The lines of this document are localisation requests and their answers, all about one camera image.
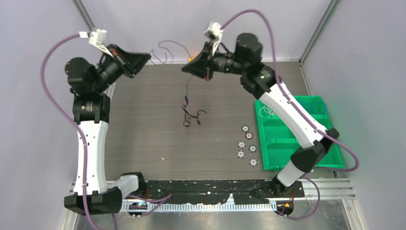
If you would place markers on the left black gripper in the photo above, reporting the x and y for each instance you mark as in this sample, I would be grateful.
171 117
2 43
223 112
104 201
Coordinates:
132 65

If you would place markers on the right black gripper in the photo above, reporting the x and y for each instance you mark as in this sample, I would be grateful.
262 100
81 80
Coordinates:
203 65

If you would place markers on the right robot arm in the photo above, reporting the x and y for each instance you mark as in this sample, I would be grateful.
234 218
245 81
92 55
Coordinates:
265 84

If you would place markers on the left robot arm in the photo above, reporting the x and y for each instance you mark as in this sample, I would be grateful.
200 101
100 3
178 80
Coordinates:
91 115

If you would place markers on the blue poker chip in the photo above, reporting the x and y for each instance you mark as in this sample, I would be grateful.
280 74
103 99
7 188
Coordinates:
253 162
241 144
245 128
240 154
252 148

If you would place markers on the brown poker chip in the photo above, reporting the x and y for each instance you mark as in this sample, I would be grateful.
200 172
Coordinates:
248 135

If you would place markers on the green compartment bin tray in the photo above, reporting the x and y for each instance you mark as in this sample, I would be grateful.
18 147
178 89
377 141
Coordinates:
279 145

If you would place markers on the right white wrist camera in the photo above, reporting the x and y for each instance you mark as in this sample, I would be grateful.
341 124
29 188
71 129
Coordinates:
214 32

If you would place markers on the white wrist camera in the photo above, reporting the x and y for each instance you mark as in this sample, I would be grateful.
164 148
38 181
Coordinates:
214 32
97 39

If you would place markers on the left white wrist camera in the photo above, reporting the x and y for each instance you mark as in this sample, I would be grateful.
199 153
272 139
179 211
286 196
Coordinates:
97 39

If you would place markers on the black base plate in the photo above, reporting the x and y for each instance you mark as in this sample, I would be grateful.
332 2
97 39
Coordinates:
212 192

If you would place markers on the aluminium rail frame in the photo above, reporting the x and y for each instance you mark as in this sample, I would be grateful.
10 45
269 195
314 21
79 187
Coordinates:
324 189

